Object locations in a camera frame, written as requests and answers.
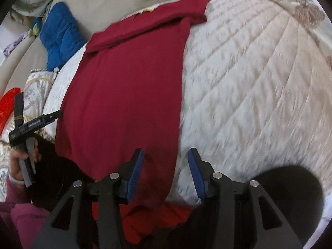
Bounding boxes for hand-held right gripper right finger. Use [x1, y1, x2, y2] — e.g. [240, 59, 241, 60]
[187, 147, 304, 249]

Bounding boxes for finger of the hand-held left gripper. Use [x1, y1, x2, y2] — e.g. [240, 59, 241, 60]
[43, 110, 63, 123]

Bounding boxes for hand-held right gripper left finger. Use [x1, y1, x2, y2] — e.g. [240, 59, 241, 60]
[31, 148, 144, 249]

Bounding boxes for dark red sweater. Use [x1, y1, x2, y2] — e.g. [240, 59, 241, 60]
[55, 0, 211, 210]

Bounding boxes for person's left forearm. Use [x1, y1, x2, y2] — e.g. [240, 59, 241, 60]
[0, 175, 52, 249]

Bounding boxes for person's left hand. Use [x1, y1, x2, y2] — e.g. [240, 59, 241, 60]
[9, 140, 42, 185]

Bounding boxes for red plastic item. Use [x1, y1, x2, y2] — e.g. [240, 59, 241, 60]
[0, 88, 21, 135]

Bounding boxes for floral cream cushion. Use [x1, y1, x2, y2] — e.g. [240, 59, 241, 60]
[24, 69, 58, 117]

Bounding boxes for bright red cloth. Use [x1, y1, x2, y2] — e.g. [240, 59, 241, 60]
[93, 202, 190, 245]

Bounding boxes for purple cloth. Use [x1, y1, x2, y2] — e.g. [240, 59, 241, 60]
[2, 30, 29, 57]

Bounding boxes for blue quilted cushion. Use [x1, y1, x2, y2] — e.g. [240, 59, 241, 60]
[39, 2, 87, 71]

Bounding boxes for green floral cloth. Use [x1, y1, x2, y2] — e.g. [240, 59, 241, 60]
[28, 18, 43, 38]

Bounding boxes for person's black pants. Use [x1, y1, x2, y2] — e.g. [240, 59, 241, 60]
[28, 133, 325, 249]

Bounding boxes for floral duvet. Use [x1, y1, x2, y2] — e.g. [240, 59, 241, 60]
[267, 0, 332, 70]

